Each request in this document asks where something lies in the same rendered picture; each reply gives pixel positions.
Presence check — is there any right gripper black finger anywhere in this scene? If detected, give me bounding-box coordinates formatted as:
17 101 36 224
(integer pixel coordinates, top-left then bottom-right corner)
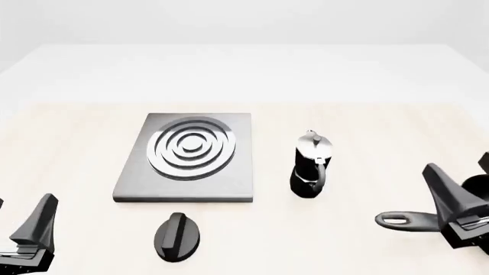
477 151 489 176
421 163 481 227

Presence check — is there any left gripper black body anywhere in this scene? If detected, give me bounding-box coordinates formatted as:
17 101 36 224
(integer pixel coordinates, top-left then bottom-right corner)
0 242 55 275

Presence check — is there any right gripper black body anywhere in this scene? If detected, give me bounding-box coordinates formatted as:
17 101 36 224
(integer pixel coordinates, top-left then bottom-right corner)
439 209 489 257

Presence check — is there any round black stove knob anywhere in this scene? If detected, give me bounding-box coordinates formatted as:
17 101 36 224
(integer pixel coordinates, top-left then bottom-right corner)
154 212 202 264

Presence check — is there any black and silver moka pot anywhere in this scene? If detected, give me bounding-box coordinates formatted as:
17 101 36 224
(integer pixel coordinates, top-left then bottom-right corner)
289 128 335 200

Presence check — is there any flat black stove plate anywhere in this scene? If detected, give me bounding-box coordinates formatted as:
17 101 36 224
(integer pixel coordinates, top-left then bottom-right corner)
112 112 255 205

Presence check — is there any small flat plate on stalk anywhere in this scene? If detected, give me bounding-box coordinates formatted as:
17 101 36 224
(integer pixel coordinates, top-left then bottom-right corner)
374 210 446 234

